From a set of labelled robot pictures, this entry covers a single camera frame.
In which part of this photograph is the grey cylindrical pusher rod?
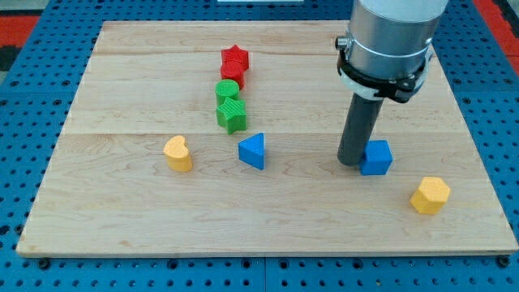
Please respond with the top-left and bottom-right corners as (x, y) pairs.
(337, 93), (384, 166)

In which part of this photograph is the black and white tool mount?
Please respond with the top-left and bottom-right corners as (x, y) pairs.
(337, 49), (431, 103)

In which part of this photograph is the blue cube block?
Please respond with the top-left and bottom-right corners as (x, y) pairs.
(359, 140), (393, 176)

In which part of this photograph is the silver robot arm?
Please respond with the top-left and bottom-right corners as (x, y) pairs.
(335, 0), (448, 166)

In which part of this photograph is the yellow hexagon block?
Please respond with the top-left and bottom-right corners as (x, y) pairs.
(410, 177), (451, 215)

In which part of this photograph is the blue triangle block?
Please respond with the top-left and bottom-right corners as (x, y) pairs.
(238, 133), (265, 170)

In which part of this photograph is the green star block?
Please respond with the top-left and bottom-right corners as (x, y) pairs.
(216, 98), (247, 135)

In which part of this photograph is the red cylinder block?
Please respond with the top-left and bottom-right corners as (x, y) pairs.
(220, 61), (245, 90)

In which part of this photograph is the green cylinder block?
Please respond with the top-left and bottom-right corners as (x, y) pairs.
(215, 79), (240, 105)

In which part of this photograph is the red star block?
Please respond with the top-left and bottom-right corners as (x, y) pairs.
(221, 45), (250, 71)

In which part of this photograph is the light wooden board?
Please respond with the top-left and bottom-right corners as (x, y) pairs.
(16, 21), (518, 258)

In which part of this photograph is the yellow heart block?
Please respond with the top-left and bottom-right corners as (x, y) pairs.
(163, 135), (193, 172)

